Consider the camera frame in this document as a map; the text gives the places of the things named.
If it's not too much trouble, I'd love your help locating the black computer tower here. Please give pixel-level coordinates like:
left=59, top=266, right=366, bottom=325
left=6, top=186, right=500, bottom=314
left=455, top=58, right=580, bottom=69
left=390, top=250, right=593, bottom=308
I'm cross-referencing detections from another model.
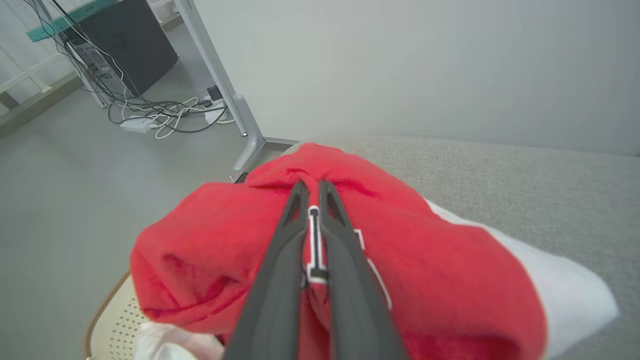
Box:
left=62, top=0, right=179, bottom=97

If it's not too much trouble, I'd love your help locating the white metal rail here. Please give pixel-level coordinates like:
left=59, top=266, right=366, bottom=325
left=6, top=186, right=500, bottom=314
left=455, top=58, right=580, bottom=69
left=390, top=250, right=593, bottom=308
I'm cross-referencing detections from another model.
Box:
left=0, top=47, right=68, bottom=96

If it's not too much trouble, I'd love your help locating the red jersey with white sleeves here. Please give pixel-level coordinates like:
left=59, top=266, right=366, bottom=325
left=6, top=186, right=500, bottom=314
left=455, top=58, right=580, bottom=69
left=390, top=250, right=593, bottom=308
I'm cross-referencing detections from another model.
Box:
left=129, top=142, right=621, bottom=360

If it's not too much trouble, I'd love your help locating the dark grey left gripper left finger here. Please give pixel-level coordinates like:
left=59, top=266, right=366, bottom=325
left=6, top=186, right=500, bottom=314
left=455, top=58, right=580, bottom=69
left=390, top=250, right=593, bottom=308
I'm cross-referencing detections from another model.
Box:
left=222, top=180, right=310, bottom=360

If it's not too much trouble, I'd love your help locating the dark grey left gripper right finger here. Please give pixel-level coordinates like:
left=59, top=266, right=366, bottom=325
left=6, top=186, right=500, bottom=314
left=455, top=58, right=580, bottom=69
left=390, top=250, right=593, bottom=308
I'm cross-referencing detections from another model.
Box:
left=317, top=180, right=409, bottom=360

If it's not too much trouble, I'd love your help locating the white cable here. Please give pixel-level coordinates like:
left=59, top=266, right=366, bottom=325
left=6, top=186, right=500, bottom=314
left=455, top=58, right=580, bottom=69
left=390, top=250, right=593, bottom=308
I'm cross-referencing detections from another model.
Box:
left=150, top=96, right=237, bottom=140

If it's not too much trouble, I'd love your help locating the cream perforated laundry basket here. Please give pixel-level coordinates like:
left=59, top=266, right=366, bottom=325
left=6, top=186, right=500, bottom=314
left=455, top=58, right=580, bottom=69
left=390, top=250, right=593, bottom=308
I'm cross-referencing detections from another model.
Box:
left=84, top=271, right=151, bottom=360

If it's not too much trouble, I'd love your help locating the white power strip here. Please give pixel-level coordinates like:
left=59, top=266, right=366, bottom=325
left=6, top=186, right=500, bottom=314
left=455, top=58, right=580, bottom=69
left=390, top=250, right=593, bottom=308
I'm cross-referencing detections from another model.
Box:
left=120, top=115, right=152, bottom=134

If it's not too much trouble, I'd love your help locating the black cable bundle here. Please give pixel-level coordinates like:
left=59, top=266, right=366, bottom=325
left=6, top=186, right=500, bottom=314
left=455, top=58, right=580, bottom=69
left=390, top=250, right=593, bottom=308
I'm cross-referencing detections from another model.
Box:
left=22, top=0, right=228, bottom=135

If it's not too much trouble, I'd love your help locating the teal desk edge strip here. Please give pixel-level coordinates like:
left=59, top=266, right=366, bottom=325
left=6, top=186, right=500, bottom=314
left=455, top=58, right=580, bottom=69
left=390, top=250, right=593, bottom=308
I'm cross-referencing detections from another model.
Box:
left=26, top=0, right=118, bottom=43

